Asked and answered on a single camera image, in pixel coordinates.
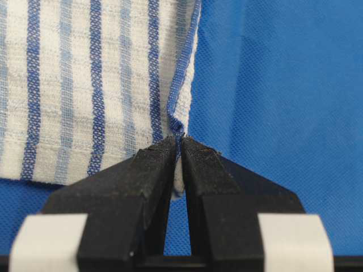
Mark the blue striped white towel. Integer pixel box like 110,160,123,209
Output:
1,1,201,185

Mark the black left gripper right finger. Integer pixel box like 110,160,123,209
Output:
181,137,334,271

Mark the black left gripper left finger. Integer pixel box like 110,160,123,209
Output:
8,137,176,271

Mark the blue table cloth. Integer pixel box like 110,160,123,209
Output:
1,1,362,255

